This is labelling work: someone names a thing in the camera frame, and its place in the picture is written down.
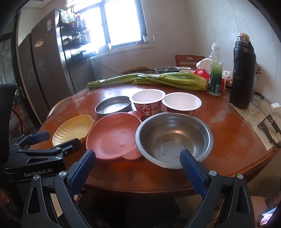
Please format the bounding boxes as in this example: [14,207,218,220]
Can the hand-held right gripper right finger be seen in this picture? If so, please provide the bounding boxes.
[179,149,256,228]

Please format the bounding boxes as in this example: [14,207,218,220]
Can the smartphone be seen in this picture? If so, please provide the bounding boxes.
[259,207,277,227]

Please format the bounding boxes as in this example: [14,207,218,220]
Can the yellow shell-shaped plate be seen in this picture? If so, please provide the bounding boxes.
[52,114,95,147]

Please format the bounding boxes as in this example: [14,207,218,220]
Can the pink bear-shaped plate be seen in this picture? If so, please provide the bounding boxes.
[86,111,143,160]

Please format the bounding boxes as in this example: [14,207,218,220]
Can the thin black wall cable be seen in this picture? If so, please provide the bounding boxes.
[94,58,123,74]

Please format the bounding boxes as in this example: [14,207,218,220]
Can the small steel bowl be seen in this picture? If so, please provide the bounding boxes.
[154,66,181,75]

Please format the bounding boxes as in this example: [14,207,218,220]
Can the shallow steel plate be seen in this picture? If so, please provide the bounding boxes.
[95,96,132,115]

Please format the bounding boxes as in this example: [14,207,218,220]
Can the large steel bowl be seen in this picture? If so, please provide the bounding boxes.
[135,112,214,169]

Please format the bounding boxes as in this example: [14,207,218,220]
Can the red food packet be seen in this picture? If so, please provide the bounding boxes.
[193,69,210,79]

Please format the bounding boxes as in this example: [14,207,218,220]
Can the clear bottle green label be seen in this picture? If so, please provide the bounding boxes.
[207,43,223,96]

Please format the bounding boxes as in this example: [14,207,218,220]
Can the black thermos flask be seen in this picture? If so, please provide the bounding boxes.
[229,32,257,109]

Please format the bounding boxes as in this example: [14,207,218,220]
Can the long thin celery bunch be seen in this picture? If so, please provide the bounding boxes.
[86,73,145,89]

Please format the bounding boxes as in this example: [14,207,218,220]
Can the window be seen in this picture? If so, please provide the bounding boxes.
[72,0,156,50]

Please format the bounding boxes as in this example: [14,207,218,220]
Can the red paper bowl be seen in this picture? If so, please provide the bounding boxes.
[129,89,166,120]
[162,92,202,116]

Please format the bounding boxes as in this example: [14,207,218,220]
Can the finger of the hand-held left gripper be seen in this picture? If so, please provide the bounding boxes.
[13,138,81,165]
[9,131,51,152]

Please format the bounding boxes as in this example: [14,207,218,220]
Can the glass mug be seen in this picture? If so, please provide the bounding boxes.
[249,92,265,114]

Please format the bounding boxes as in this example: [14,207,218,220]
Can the handwritten paper sheet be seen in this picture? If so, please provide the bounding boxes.
[229,96,281,150]

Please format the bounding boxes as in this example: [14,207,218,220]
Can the white plastic bag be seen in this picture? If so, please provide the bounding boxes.
[196,57,212,71]

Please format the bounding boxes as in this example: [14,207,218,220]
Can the black folding stand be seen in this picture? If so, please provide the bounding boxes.
[257,114,281,149]

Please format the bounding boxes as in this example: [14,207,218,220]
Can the brown chair with cutout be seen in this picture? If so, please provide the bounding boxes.
[175,55,205,69]

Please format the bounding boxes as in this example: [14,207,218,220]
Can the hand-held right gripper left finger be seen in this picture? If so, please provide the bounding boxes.
[21,149,106,228]

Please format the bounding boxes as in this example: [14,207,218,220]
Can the thick celery bunch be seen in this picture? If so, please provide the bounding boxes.
[133,72,208,91]

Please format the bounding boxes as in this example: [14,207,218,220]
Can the black hanging spice rack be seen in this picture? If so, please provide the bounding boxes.
[59,9,91,58]

